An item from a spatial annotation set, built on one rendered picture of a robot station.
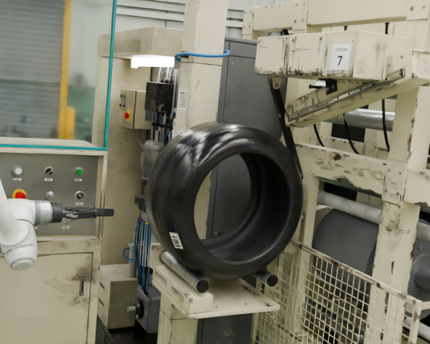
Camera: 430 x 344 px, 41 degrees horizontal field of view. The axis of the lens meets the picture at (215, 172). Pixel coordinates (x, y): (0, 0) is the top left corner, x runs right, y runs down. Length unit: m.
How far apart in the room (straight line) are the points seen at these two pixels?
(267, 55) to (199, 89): 0.29
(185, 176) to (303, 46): 0.62
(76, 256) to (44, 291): 0.19
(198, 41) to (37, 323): 1.30
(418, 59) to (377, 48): 0.13
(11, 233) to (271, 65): 1.10
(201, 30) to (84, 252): 1.02
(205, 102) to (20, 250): 0.88
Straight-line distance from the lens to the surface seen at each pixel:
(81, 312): 2.55
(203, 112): 2.25
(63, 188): 2.43
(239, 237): 2.32
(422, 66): 1.89
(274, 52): 2.21
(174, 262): 2.16
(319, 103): 2.17
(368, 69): 1.87
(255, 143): 1.97
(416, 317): 1.86
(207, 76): 2.25
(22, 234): 2.00
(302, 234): 2.55
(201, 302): 2.00
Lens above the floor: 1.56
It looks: 8 degrees down
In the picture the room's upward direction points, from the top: 5 degrees clockwise
